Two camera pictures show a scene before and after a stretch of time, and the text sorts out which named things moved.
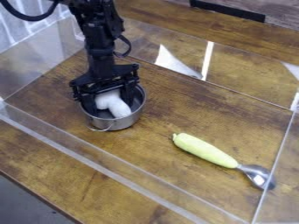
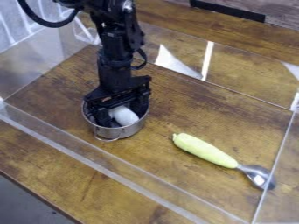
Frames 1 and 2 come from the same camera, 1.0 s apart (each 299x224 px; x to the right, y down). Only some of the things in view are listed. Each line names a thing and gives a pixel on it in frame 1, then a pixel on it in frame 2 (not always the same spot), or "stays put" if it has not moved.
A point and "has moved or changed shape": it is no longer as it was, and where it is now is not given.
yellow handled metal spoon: [194, 146] stays put
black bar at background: [227, 10] stays put
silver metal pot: [106, 122] has moved or changed shape
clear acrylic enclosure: [210, 157] stays put
